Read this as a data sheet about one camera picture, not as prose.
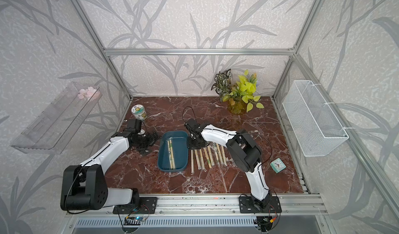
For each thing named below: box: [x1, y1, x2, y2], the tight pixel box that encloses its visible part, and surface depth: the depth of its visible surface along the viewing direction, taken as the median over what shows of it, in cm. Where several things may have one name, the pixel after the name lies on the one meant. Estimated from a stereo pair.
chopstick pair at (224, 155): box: [220, 145, 228, 167], surface depth 91 cm
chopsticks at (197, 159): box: [194, 149, 202, 171], surface depth 91 cm
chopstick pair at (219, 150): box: [215, 143, 224, 165], surface depth 93 cm
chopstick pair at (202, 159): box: [198, 148, 206, 171], surface depth 90 cm
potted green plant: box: [210, 68, 265, 115], surface depth 98 cm
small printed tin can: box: [130, 104, 148, 122], surface depth 105 cm
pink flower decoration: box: [77, 86, 101, 101], surface depth 77 cm
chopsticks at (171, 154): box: [167, 138, 176, 170], surface depth 93 cm
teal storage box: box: [157, 130, 189, 173], surface depth 93 cm
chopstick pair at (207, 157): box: [203, 147, 212, 169], surface depth 90 cm
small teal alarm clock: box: [269, 157, 287, 174], surface depth 86 cm
